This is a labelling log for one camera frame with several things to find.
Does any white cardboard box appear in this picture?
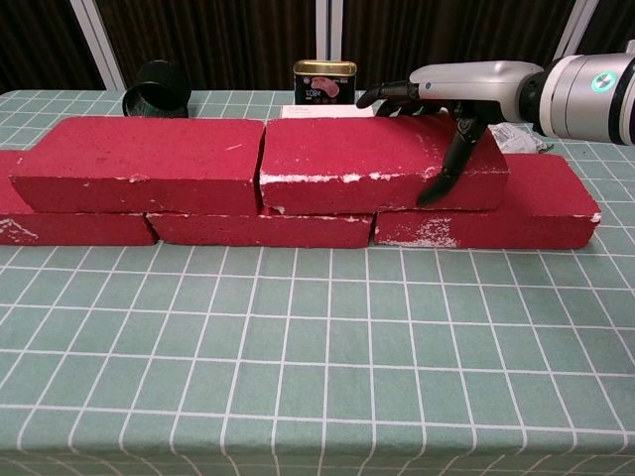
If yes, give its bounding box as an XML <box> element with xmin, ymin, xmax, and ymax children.
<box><xmin>281</xmin><ymin>103</ymin><xmax>376</xmax><ymax>121</ymax></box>

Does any red foam brick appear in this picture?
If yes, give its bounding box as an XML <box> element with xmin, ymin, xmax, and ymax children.
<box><xmin>0</xmin><ymin>151</ymin><xmax>159</xmax><ymax>248</ymax></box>
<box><xmin>8</xmin><ymin>116</ymin><xmax>266</xmax><ymax>216</ymax></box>
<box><xmin>372</xmin><ymin>154</ymin><xmax>603</xmax><ymax>250</ymax></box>
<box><xmin>258</xmin><ymin>117</ymin><xmax>511</xmax><ymax>216</ymax></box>
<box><xmin>145</xmin><ymin>206</ymin><xmax>376</xmax><ymax>249</ymax></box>

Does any green checked tablecloth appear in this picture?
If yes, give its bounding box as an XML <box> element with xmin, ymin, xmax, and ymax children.
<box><xmin>0</xmin><ymin>88</ymin><xmax>635</xmax><ymax>476</ymax></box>

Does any luncheon meat can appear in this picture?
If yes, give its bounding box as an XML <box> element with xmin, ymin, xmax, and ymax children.
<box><xmin>292</xmin><ymin>59</ymin><xmax>359</xmax><ymax>106</ymax></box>

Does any green snack bag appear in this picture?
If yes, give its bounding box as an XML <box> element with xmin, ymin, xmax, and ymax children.
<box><xmin>489</xmin><ymin>123</ymin><xmax>555</xmax><ymax>155</ymax></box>

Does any black mesh pen holder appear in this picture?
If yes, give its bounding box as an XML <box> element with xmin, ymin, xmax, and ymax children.
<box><xmin>121</xmin><ymin>59</ymin><xmax>191</xmax><ymax>120</ymax></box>

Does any dark brown curtain panel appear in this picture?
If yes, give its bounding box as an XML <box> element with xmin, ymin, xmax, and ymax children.
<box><xmin>570</xmin><ymin>0</ymin><xmax>635</xmax><ymax>56</ymax></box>
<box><xmin>340</xmin><ymin>0</ymin><xmax>576</xmax><ymax>91</ymax></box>
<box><xmin>0</xmin><ymin>0</ymin><xmax>103</xmax><ymax>95</ymax></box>
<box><xmin>93</xmin><ymin>0</ymin><xmax>328</xmax><ymax>91</ymax></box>

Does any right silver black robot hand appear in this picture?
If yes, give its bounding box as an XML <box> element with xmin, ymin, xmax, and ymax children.
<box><xmin>355</xmin><ymin>59</ymin><xmax>545</xmax><ymax>208</ymax></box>

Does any white partition post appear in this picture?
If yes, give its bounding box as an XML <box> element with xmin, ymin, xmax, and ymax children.
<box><xmin>541</xmin><ymin>0</ymin><xmax>601</xmax><ymax>63</ymax></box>
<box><xmin>68</xmin><ymin>0</ymin><xmax>125</xmax><ymax>91</ymax></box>
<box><xmin>316</xmin><ymin>0</ymin><xmax>343</xmax><ymax>91</ymax></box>

